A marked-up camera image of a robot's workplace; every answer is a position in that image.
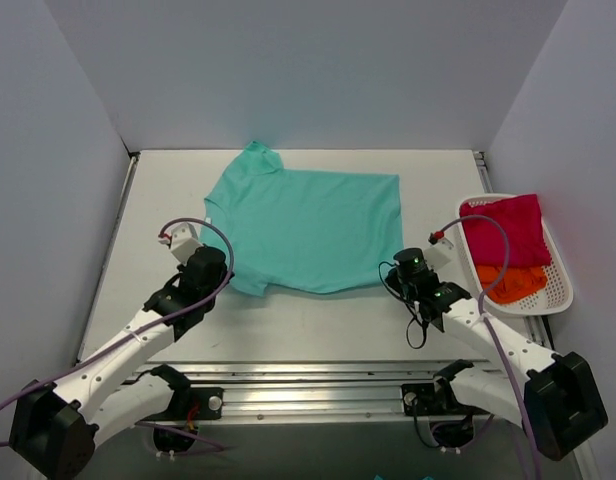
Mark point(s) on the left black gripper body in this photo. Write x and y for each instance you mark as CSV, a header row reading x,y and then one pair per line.
x,y
214,273

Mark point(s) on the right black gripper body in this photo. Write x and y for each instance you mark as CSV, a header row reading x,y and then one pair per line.
x,y
395,279

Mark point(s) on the teal t-shirt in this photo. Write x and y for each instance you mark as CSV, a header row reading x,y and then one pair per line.
x,y
313,231

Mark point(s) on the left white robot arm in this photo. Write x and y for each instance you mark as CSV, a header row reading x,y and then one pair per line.
x,y
58,424

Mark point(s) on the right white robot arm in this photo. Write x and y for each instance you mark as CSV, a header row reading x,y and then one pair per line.
x,y
553,398

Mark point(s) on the orange t-shirt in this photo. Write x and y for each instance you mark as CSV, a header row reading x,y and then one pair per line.
x,y
516,284

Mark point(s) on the magenta t-shirt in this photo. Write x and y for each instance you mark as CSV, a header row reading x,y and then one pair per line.
x,y
520,217

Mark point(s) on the white plastic basket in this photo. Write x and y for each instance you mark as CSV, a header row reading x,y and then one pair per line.
x,y
555,297

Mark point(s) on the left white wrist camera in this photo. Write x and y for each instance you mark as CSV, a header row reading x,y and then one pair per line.
x,y
182,241

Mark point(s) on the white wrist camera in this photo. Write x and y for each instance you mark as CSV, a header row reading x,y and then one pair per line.
x,y
182,241
440,252

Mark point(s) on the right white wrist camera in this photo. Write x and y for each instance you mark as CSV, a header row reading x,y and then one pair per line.
x,y
440,252

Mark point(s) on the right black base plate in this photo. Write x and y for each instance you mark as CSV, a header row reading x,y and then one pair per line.
x,y
421,399

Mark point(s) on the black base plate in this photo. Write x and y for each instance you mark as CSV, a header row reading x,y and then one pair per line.
x,y
421,399
203,402

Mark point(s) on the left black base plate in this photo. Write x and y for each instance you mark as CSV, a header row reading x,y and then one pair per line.
x,y
203,402

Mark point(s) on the aluminium frame rail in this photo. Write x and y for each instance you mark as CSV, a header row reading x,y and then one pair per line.
x,y
301,393

